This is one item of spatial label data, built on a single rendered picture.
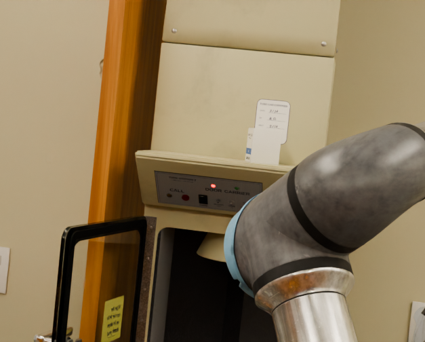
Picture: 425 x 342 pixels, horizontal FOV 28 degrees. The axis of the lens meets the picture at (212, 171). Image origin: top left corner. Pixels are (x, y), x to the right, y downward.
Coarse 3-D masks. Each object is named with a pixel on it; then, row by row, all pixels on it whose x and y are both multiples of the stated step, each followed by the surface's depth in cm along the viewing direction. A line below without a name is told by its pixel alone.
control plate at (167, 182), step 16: (160, 176) 150; (176, 176) 149; (192, 176) 148; (208, 176) 147; (160, 192) 153; (176, 192) 152; (192, 192) 151; (208, 192) 150; (224, 192) 150; (240, 192) 149; (256, 192) 148; (208, 208) 154; (224, 208) 153; (240, 208) 152
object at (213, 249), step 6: (210, 234) 164; (216, 234) 162; (222, 234) 161; (204, 240) 165; (210, 240) 163; (216, 240) 161; (222, 240) 160; (204, 246) 163; (210, 246) 162; (216, 246) 161; (222, 246) 160; (198, 252) 164; (204, 252) 162; (210, 252) 161; (216, 252) 160; (222, 252) 159; (210, 258) 160; (216, 258) 159; (222, 258) 159
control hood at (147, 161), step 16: (144, 160) 148; (160, 160) 147; (176, 160) 146; (192, 160) 146; (208, 160) 145; (224, 160) 145; (240, 160) 152; (144, 176) 151; (224, 176) 147; (240, 176) 146; (256, 176) 145; (272, 176) 144; (144, 192) 154; (192, 208) 155
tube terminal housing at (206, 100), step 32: (160, 64) 158; (192, 64) 157; (224, 64) 156; (256, 64) 155; (288, 64) 154; (320, 64) 153; (160, 96) 158; (192, 96) 157; (224, 96) 156; (256, 96) 155; (288, 96) 154; (320, 96) 153; (160, 128) 158; (192, 128) 157; (224, 128) 156; (288, 128) 154; (320, 128) 153; (288, 160) 154; (160, 224) 159; (192, 224) 158; (224, 224) 157
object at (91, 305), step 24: (96, 240) 138; (120, 240) 147; (96, 264) 139; (120, 264) 148; (72, 288) 132; (96, 288) 140; (120, 288) 149; (72, 312) 133; (96, 312) 142; (120, 312) 151; (72, 336) 134; (96, 336) 143; (120, 336) 152
